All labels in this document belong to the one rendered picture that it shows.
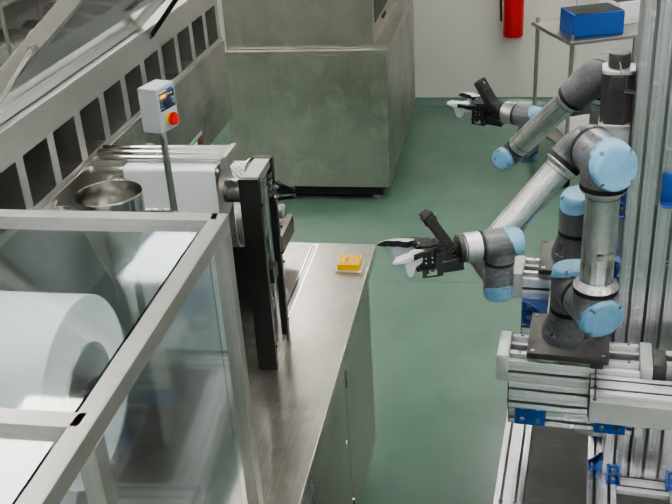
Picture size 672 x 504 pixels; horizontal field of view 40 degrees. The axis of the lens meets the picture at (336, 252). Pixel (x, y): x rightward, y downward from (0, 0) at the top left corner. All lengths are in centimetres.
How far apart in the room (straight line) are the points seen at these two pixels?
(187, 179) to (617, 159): 104
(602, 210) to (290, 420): 92
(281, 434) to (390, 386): 173
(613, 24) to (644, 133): 303
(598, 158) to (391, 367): 198
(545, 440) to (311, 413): 124
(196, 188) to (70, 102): 36
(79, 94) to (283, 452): 100
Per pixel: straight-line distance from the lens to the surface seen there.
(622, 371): 273
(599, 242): 241
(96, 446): 118
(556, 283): 262
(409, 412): 378
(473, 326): 432
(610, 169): 231
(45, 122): 224
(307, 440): 221
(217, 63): 346
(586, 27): 556
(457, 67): 718
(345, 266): 289
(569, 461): 325
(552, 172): 244
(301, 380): 241
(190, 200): 236
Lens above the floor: 227
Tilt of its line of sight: 27 degrees down
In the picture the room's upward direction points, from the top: 4 degrees counter-clockwise
